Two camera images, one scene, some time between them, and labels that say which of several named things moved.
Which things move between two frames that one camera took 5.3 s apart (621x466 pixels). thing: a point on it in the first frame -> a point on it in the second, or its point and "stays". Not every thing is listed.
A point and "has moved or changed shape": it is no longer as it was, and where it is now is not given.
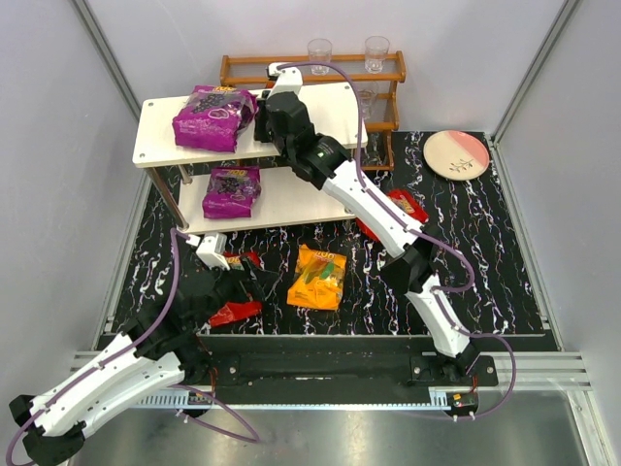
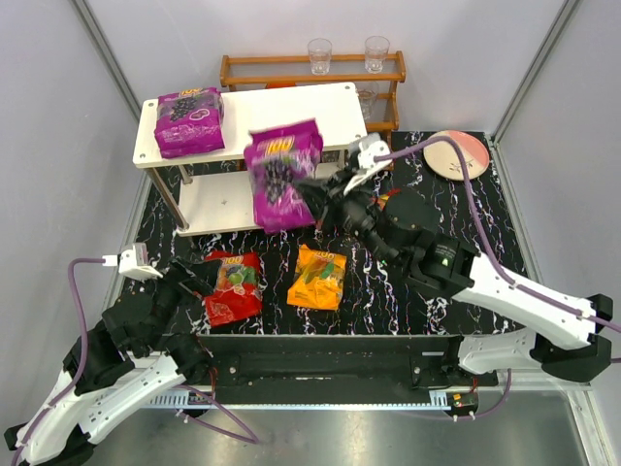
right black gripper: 262,121 -> 329,200
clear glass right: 376,49 stays
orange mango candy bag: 318,280 stays
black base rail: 342,362 stays
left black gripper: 238,280 -> 184,276
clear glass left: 319,50 stays
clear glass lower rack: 368,98 stays
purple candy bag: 231,192 -> 277,157
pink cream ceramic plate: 455,155 stays
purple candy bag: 212,117 has moved or changed shape
